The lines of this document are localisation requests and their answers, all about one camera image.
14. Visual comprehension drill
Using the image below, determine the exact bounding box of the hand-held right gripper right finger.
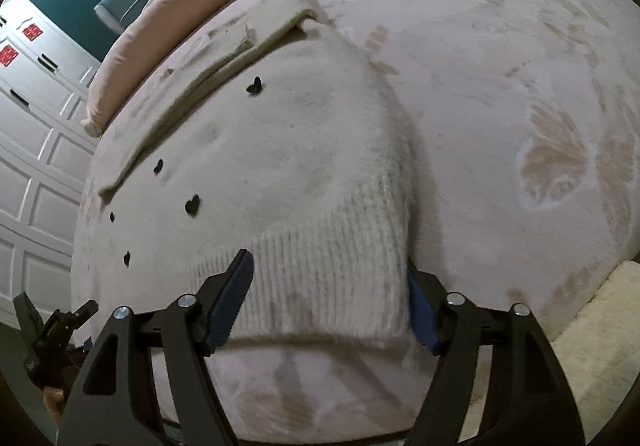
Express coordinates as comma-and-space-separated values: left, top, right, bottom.
404, 258, 586, 446

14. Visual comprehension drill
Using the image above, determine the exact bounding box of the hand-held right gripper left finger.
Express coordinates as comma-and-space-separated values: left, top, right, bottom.
57, 249, 255, 446

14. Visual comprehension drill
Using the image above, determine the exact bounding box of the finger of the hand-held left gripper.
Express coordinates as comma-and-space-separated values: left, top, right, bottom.
70, 300, 99, 327

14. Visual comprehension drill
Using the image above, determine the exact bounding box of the cream fuzzy knit sweater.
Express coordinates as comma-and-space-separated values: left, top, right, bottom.
97, 0, 417, 346

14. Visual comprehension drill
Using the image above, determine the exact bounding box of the person's left hand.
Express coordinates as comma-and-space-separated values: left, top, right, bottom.
42, 385, 67, 424

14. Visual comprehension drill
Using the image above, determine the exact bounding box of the white panelled wardrobe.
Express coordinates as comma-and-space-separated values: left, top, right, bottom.
0, 0, 102, 313

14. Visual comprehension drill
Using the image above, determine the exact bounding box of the cream fluffy rug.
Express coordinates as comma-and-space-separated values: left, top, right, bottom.
470, 260, 640, 446

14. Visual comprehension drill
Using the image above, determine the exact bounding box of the pink patterned plush blanket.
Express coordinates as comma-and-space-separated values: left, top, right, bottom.
70, 0, 640, 443

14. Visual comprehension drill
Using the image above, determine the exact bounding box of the pink long pillow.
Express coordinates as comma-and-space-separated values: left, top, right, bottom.
81, 0, 381, 137

